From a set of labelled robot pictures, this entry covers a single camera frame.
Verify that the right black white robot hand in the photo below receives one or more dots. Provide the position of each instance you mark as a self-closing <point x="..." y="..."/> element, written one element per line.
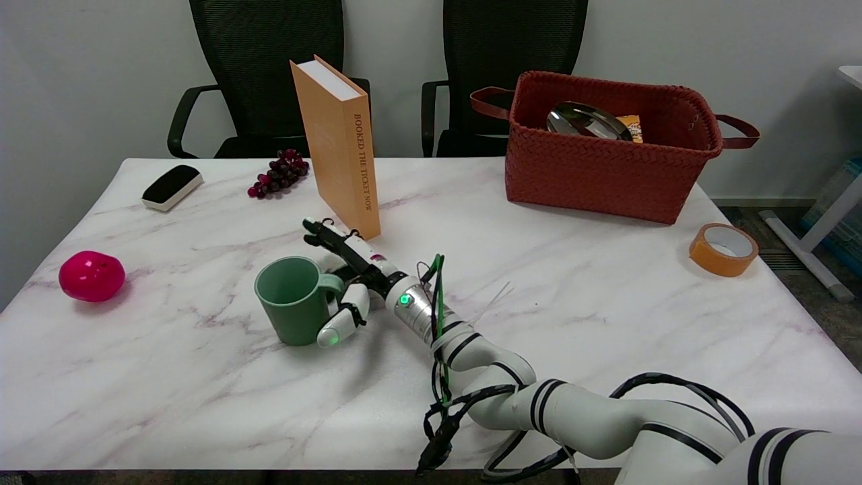
<point x="363" y="259"/>

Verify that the green mug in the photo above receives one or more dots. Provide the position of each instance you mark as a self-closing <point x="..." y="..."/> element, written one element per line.
<point x="289" y="316"/>

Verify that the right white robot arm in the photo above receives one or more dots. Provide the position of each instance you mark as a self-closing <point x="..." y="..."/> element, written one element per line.
<point x="592" y="417"/>

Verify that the orange hardcover book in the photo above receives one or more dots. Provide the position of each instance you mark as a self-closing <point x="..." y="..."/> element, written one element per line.
<point x="337" y="155"/>

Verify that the dark red grape bunch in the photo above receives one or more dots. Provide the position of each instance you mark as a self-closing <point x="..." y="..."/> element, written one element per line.
<point x="279" y="174"/>

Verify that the black white board eraser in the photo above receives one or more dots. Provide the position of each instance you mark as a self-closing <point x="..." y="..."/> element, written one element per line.
<point x="168" y="183"/>

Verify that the black mesh office chair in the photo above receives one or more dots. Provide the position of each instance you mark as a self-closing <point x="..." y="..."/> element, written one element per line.
<point x="498" y="40"/>
<point x="269" y="54"/>

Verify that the red woven basket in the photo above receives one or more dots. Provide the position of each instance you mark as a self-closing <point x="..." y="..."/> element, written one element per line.
<point x="592" y="175"/>

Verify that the shiny metal plate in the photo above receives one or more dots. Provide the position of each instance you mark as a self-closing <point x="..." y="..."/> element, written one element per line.
<point x="579" y="120"/>

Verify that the pink round toy fruit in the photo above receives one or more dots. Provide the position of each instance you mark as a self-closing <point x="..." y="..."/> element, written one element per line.
<point x="91" y="276"/>

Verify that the orange snack packet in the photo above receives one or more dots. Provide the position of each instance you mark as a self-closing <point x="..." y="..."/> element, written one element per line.
<point x="634" y="128"/>

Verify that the orange tape roll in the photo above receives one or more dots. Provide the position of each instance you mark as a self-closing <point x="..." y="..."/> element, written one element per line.
<point x="700" y="259"/>

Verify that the white desk frame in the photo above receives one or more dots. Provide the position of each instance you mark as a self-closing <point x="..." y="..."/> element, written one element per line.
<point x="828" y="215"/>

